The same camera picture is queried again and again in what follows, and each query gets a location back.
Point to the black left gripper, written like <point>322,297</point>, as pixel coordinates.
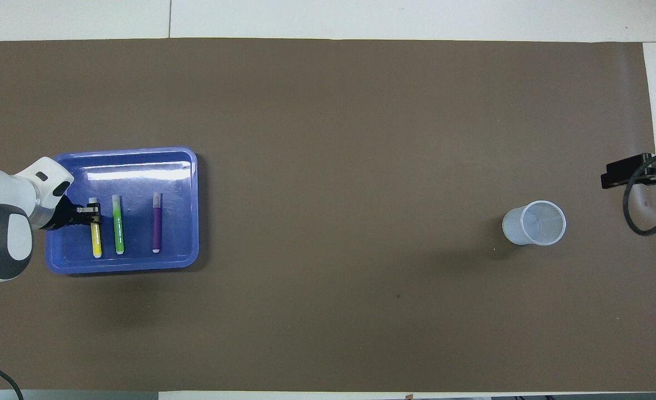
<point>64,216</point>

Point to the yellow marker pen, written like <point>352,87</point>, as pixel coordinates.
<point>96,241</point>

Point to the green marker pen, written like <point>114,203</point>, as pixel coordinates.
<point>118,228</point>

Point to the purple marker pen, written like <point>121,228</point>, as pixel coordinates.
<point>156,225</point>

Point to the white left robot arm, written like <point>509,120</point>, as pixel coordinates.
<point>5,222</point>

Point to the blue plastic tray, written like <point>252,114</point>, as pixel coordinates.
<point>178,233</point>

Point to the translucent plastic cup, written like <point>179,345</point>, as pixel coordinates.
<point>534,223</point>

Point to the brown table mat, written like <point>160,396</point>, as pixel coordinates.
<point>333,166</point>

